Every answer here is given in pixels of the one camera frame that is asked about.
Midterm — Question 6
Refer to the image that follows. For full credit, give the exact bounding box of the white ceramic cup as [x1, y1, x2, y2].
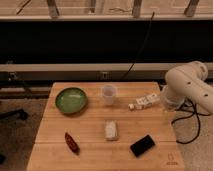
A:
[101, 85, 117, 106]

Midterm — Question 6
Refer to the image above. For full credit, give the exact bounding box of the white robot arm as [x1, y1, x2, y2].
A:
[160, 61, 213, 114]

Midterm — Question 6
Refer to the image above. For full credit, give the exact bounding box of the green ceramic bowl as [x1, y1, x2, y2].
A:
[55, 87, 88, 115]

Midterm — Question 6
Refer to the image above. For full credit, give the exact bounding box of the white toy with wheels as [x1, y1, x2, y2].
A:
[128, 93, 159, 110]

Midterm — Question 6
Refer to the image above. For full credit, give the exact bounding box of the white rectangular block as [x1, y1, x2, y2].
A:
[105, 121, 118, 141]

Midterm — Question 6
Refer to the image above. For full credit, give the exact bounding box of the red toy object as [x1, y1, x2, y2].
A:
[65, 133, 80, 154]

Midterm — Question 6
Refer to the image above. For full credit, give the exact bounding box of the black smartphone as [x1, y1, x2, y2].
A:
[130, 135, 155, 157]

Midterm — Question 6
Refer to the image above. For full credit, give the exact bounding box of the black chair base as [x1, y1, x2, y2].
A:
[0, 108, 29, 121]

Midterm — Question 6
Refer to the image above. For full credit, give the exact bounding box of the black cable on floor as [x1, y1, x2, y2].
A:
[170, 98, 212, 145]

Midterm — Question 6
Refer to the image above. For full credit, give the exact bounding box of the black hanging cable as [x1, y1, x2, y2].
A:
[118, 11, 156, 82]

